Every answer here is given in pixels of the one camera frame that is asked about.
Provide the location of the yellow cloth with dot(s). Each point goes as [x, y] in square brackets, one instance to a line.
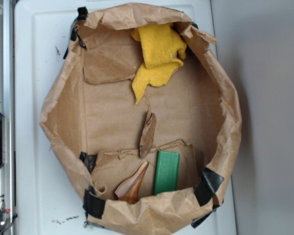
[163, 52]

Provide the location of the green rectangular block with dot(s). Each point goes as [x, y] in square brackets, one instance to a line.
[166, 173]

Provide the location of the aluminium frame rail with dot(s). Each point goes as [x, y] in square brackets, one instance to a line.
[8, 219]

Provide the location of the torn brown paper strip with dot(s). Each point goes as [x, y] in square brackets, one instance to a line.
[147, 137]

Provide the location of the brown paper bag bin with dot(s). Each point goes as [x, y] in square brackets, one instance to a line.
[94, 124]

